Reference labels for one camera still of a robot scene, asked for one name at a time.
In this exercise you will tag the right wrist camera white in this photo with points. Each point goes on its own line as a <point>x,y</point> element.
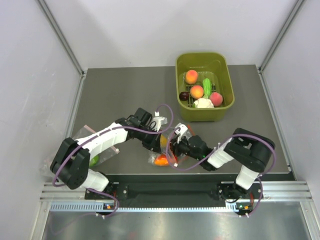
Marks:
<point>180,131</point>

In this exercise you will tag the fake orange yellow mango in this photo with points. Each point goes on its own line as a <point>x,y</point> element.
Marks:
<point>163,141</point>

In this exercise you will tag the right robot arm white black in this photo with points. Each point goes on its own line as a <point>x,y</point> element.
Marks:
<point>251,150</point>

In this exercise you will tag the fake peach middle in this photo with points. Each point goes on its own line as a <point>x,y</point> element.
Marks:
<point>196,92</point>

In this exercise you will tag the fake peach pink right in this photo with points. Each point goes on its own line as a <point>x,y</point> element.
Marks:
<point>216,99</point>

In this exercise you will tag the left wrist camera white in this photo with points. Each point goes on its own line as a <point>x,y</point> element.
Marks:
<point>158,121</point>

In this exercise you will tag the fake peach back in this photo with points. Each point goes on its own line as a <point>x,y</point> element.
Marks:
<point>191,77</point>

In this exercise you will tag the fake green cucumber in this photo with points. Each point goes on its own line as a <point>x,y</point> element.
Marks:
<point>207,87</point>

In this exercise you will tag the grey slotted cable duct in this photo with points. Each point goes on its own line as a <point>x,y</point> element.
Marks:
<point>104,207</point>

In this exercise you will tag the clear zip bag red seal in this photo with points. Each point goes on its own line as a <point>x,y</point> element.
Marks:
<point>153,155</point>

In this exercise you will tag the dark fake plum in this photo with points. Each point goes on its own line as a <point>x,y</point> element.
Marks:
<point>184,96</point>

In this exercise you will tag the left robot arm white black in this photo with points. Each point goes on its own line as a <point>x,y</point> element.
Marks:
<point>78,174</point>

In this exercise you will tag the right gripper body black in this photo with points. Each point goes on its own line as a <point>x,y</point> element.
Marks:
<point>183,147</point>

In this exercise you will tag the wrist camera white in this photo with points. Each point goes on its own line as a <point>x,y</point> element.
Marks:
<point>158,121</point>
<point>180,131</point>

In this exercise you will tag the olive green plastic basin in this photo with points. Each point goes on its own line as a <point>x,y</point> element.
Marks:
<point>210,65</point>

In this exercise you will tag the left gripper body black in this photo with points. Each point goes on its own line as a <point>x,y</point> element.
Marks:
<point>148,139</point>

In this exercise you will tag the fake green fruit in bag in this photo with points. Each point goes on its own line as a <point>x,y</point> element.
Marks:
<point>94,161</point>

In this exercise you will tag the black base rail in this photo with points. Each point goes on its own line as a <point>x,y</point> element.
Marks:
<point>169,190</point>

